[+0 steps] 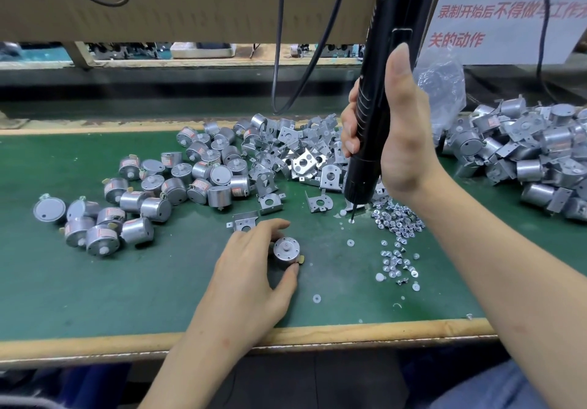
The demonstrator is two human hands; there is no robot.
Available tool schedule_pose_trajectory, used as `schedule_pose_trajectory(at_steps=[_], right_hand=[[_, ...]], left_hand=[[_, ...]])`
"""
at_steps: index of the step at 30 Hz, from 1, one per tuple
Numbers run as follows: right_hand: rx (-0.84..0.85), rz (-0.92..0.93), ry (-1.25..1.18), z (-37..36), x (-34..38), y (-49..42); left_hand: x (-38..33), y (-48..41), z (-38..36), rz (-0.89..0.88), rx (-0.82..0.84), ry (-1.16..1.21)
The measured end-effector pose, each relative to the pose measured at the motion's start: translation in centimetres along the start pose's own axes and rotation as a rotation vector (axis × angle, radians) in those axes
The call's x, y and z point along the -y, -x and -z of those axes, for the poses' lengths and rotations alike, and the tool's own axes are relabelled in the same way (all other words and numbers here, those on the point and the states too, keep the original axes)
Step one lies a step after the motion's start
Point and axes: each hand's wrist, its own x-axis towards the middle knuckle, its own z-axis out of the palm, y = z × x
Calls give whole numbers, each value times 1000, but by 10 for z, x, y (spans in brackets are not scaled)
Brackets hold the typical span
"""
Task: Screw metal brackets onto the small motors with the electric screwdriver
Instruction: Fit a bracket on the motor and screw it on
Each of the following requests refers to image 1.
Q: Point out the person's right hand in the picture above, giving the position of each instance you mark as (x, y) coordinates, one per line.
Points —
(408, 138)

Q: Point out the person's left hand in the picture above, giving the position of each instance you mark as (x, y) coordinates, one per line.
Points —
(238, 294)

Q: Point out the silver round motor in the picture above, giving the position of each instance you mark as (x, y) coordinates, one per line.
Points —
(286, 249)

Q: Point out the black electric screwdriver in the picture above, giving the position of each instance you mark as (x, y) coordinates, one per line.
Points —
(385, 74)

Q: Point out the silver metal bracket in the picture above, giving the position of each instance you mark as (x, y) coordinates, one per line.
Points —
(243, 223)

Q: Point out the pile of metal brackets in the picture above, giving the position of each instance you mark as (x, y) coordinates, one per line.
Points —
(293, 152)

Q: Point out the pile of assembled motors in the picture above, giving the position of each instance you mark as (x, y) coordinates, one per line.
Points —
(532, 147)

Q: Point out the pile of silver motors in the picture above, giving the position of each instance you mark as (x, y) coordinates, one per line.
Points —
(138, 198)

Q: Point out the person's left forearm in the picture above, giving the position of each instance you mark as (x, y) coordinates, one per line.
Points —
(202, 372)

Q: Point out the person's right forearm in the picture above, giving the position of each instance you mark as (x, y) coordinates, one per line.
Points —
(514, 303)

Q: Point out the small clear plastic bag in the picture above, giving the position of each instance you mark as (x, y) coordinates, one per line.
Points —
(445, 87)

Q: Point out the scatter of small silver screws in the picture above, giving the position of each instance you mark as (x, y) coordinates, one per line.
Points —
(399, 230)

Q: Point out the white paper sign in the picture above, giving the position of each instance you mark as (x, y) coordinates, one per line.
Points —
(514, 9)

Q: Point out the blue plastic bin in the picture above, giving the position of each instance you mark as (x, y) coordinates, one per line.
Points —
(92, 386)

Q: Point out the green bench mat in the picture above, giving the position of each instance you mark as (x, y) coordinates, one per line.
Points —
(37, 308)

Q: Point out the brown back panel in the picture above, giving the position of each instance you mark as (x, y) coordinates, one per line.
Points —
(202, 0)

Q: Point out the grey blue trousers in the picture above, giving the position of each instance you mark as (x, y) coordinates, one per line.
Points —
(491, 388)

